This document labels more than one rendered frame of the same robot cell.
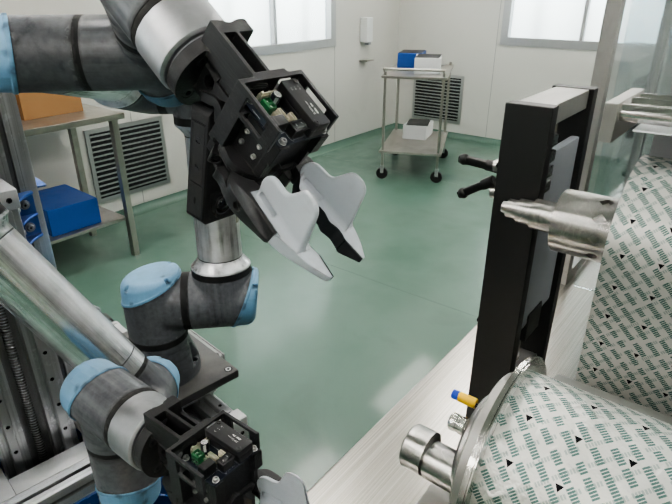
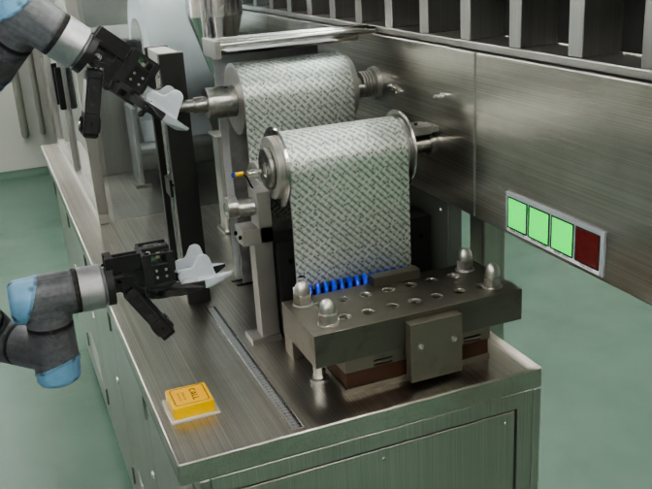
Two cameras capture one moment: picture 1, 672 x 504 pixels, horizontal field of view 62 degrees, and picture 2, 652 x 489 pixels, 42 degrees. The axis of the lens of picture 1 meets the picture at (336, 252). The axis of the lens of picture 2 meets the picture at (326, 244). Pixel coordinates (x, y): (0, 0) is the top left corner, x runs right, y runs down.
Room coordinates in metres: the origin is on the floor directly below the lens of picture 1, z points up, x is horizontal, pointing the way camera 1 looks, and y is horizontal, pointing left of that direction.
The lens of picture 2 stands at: (-0.55, 1.13, 1.64)
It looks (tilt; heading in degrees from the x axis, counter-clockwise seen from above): 20 degrees down; 301
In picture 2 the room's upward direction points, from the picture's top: 3 degrees counter-clockwise
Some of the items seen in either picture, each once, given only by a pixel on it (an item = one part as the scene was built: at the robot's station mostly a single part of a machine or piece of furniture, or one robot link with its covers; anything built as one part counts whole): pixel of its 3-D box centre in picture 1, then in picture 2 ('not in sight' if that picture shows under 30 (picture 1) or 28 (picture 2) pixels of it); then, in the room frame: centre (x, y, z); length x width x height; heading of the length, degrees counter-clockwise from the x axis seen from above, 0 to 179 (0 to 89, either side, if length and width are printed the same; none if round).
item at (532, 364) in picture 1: (503, 455); (276, 167); (0.29, -0.12, 1.25); 0.15 x 0.01 x 0.15; 142
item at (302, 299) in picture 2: not in sight; (302, 292); (0.20, -0.03, 1.05); 0.04 x 0.04 x 0.04
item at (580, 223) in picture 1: (590, 226); (219, 102); (0.51, -0.25, 1.34); 0.06 x 0.06 x 0.06; 52
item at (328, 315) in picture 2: not in sight; (327, 310); (0.12, 0.02, 1.05); 0.04 x 0.04 x 0.04
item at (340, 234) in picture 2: not in sight; (353, 236); (0.17, -0.18, 1.11); 0.23 x 0.01 x 0.18; 52
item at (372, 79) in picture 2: not in sight; (361, 84); (0.31, -0.50, 1.34); 0.07 x 0.07 x 0.07; 52
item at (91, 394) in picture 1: (111, 403); (44, 298); (0.51, 0.26, 1.11); 0.11 x 0.08 x 0.09; 52
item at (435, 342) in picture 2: not in sight; (435, 346); (-0.03, -0.09, 0.97); 0.10 x 0.03 x 0.11; 52
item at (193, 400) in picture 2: not in sight; (189, 401); (0.31, 0.17, 0.91); 0.07 x 0.07 x 0.02; 52
